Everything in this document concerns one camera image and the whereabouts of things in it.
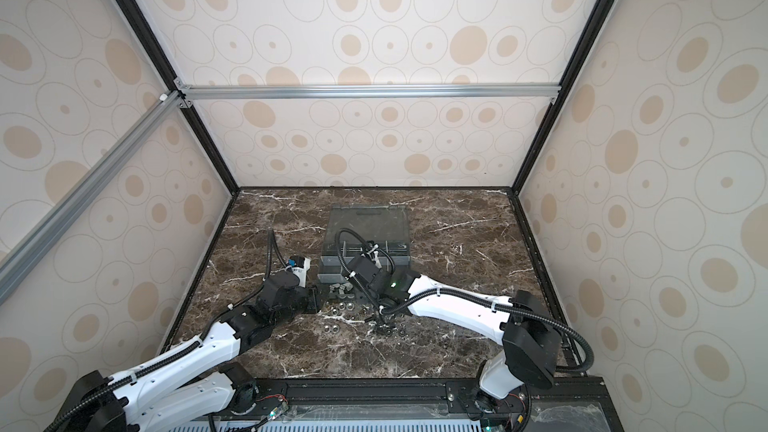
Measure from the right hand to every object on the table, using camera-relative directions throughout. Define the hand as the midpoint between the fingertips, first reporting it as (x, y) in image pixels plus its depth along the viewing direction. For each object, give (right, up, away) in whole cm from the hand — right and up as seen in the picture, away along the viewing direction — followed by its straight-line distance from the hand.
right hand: (365, 283), depth 81 cm
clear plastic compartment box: (+5, +15, +28) cm, 32 cm away
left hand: (-9, -1, 0) cm, 9 cm away
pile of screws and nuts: (-8, -9, +8) cm, 14 cm away
